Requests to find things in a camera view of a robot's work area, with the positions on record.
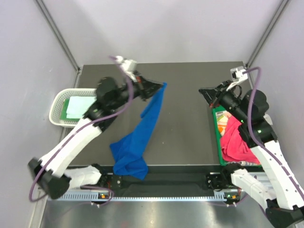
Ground slotted grey cable duct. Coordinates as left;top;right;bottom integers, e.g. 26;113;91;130
57;190;240;202

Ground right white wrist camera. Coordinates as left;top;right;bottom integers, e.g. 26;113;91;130
226;66;248;91

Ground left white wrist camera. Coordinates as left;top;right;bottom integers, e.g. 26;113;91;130
115;56;137;82

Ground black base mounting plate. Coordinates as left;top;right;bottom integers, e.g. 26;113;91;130
100;165;235;197

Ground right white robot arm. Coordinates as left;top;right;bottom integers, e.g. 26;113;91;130
199;80;304;228

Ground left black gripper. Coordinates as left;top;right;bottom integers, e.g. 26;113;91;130
111;70;164;110

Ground white perforated plastic basket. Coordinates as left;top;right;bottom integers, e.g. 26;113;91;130
48;88;95;128

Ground green microfiber towel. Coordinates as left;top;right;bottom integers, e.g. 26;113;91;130
60;98;82;121

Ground blue towel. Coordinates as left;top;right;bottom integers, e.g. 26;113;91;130
110;83;167;180

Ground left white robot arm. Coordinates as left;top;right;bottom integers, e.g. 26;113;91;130
28;71;166;200

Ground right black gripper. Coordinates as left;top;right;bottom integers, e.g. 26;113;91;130
199;80;249;124

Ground green plastic bin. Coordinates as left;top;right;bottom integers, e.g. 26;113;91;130
212;106;259;166

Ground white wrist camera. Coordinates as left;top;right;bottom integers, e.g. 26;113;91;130
115;56;137;82
226;66;248;91

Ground aluminium frame rail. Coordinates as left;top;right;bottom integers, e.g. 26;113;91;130
38;172;297;190

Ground white mint towel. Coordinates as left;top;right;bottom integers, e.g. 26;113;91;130
66;96;96;119

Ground pink red towel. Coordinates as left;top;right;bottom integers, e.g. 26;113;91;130
220;116;260;165

